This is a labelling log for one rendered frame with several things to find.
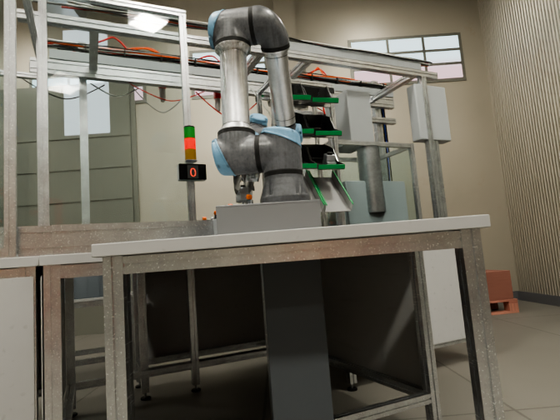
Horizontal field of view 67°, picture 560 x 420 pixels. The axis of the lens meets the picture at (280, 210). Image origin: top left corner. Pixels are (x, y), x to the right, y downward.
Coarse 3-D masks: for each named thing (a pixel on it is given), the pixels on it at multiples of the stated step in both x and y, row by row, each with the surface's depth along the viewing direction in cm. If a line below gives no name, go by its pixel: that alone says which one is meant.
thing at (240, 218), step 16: (224, 208) 116; (240, 208) 116; (256, 208) 116; (272, 208) 116; (288, 208) 116; (304, 208) 116; (224, 224) 115; (240, 224) 115; (256, 224) 115; (272, 224) 115; (288, 224) 115; (304, 224) 115; (320, 224) 115
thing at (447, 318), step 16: (432, 256) 284; (448, 256) 290; (432, 272) 282; (448, 272) 288; (432, 288) 280; (448, 288) 286; (432, 304) 279; (448, 304) 284; (432, 320) 277; (448, 320) 282; (432, 336) 275; (448, 336) 280; (464, 336) 286; (352, 384) 249
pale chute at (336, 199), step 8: (336, 176) 207; (320, 184) 206; (328, 184) 207; (336, 184) 207; (320, 192) 193; (328, 192) 201; (336, 192) 202; (344, 192) 198; (328, 200) 196; (336, 200) 197; (344, 200) 198; (328, 208) 191; (336, 208) 192; (344, 208) 192
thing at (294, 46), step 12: (300, 48) 269; (312, 48) 273; (324, 48) 277; (360, 60) 288; (372, 60) 293; (384, 60) 297; (396, 60) 302; (192, 72) 289; (204, 72) 293; (216, 72) 297; (336, 84) 338
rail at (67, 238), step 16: (64, 224) 137; (80, 224) 139; (96, 224) 141; (112, 224) 143; (128, 224) 145; (144, 224) 147; (160, 224) 149; (176, 224) 152; (192, 224) 154; (208, 224) 157; (64, 240) 136; (80, 240) 138; (96, 240) 140; (112, 240) 142; (128, 240) 144; (144, 240) 146
